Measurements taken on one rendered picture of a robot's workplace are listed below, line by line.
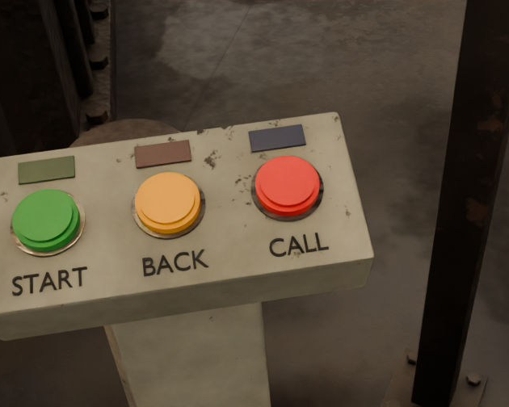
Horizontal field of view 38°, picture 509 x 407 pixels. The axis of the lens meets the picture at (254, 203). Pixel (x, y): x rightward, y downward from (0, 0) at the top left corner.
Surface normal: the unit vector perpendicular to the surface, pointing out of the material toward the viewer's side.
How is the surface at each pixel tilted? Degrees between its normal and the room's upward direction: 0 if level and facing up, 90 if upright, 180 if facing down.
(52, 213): 20
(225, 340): 90
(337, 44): 0
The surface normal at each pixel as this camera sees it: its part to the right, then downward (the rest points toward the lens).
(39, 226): -0.01, -0.46
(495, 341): -0.07, -0.73
